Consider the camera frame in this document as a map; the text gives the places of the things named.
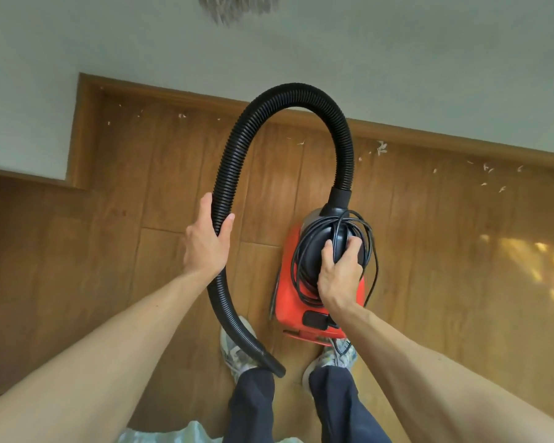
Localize person's right forearm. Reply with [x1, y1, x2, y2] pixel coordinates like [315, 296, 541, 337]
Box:
[332, 299, 554, 443]

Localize person's left hand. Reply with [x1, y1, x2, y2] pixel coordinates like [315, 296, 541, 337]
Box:
[182, 192, 235, 284]

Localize person's left grey shoe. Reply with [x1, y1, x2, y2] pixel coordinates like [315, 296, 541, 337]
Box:
[219, 316, 264, 386]

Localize black power cord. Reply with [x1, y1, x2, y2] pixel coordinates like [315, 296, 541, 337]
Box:
[289, 209, 380, 357]

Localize person's grey shoe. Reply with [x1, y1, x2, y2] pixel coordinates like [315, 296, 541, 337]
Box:
[301, 338, 359, 395]
[219, 316, 264, 386]

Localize person's dark trousers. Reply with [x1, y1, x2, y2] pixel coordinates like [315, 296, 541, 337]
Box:
[221, 364, 393, 443]

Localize person's left forearm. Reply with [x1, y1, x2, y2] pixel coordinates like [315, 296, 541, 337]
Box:
[0, 269, 227, 443]

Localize black corrugated vacuum hose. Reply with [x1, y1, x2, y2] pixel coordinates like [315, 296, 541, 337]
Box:
[206, 82, 355, 379]

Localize person's right grey shoe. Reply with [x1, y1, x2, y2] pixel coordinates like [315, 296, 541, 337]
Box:
[301, 338, 359, 395]

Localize purple striped curtain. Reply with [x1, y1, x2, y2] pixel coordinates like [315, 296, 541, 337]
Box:
[197, 0, 285, 26]

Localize red vacuum cleaner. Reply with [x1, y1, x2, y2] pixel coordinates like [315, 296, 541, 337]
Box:
[270, 205, 368, 342]

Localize person's right hand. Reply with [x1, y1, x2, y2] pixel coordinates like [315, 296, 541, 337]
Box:
[316, 236, 366, 314]

